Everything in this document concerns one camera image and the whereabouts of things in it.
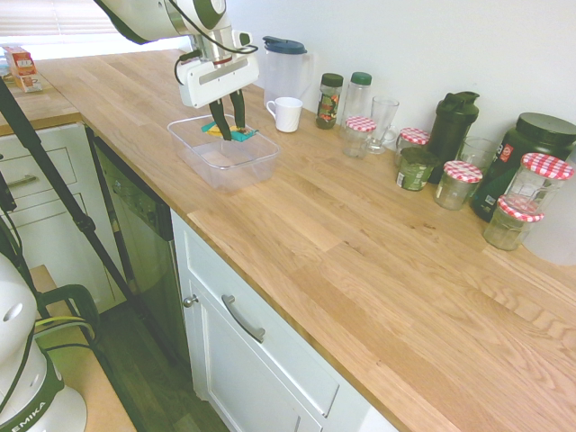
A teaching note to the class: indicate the yellow teal protein bar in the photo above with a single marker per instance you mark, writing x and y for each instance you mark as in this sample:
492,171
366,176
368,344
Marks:
247,133

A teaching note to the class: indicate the clear glass tumbler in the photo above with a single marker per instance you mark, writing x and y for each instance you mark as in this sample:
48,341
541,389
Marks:
479,150

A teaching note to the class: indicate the silver cabinet knob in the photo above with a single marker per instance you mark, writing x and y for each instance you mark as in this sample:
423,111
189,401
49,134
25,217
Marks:
191,300

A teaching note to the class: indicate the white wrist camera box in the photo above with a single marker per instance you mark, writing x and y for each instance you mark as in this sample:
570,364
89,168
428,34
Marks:
238,40

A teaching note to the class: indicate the clear plastic rectangular container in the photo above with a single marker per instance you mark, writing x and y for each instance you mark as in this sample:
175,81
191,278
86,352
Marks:
234,175

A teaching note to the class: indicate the clear bottle green cap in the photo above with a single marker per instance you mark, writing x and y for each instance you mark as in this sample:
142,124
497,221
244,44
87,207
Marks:
358,96

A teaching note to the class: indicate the black shaker bottle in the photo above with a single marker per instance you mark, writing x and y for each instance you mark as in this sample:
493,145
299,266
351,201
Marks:
452,126

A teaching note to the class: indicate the white window blinds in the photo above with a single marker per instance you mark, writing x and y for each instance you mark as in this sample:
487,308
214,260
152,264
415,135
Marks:
45,22

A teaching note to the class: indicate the white drawer cabinet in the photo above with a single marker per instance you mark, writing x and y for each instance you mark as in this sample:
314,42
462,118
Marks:
54,180

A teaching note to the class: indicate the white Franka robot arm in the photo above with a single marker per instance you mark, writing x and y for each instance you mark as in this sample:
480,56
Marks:
144,22

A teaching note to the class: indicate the black tripod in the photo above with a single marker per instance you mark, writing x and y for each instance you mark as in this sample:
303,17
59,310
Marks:
22,120

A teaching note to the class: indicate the orange white carton box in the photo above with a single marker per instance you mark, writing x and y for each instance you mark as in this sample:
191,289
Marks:
20,60
28,84

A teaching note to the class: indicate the clear pitcher blue lid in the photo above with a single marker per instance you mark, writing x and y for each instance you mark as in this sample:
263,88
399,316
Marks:
283,76

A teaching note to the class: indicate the white mug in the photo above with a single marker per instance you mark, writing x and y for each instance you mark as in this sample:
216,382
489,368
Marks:
288,114

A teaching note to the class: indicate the glass jar red checkered lid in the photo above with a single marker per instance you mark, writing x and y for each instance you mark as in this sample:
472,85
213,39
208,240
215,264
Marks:
537,175
459,184
510,229
414,137
359,135

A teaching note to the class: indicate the spice jar dark lid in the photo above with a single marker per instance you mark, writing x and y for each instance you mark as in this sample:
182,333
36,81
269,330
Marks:
330,105

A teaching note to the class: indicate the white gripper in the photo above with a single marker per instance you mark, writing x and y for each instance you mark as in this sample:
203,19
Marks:
216,81

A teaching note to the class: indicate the large black protein tub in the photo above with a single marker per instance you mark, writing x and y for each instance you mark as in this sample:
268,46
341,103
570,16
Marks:
542,132

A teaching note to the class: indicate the black dishwasher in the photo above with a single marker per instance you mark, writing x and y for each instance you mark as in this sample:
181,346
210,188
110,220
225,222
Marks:
144,234

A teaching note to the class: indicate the tall clear glass mug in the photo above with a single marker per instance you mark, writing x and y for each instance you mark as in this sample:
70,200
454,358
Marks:
382,121

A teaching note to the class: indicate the green pesto jar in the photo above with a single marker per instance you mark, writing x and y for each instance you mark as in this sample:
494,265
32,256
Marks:
416,171

